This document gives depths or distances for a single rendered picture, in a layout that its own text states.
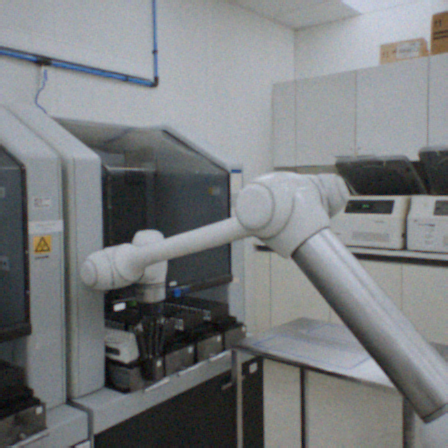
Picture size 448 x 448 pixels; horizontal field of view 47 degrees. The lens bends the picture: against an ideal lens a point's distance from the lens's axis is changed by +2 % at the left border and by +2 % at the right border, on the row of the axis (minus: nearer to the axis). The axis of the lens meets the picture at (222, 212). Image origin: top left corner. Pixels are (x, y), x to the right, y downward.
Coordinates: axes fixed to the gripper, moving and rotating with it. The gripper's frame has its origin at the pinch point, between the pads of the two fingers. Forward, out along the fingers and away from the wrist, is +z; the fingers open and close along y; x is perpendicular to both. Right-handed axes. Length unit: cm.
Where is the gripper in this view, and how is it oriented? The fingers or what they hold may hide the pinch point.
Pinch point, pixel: (151, 367)
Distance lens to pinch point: 163.0
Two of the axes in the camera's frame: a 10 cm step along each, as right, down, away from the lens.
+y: -6.2, 0.5, -7.8
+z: 0.1, 10.0, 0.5
